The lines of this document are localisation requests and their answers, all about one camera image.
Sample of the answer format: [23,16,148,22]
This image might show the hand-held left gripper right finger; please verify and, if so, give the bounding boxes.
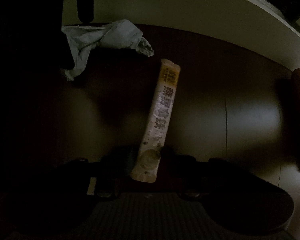
[157,147,243,198]

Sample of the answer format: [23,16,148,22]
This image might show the white yellow stick packet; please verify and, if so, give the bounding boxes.
[129,58,181,183]

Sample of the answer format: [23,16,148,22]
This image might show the white baseboard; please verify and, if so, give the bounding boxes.
[195,0,300,53]

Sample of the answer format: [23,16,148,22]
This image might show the crumpled blue-grey wrapper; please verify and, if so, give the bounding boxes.
[61,19,155,81]

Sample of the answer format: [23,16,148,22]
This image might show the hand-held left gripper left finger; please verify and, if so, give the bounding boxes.
[60,146,139,199]

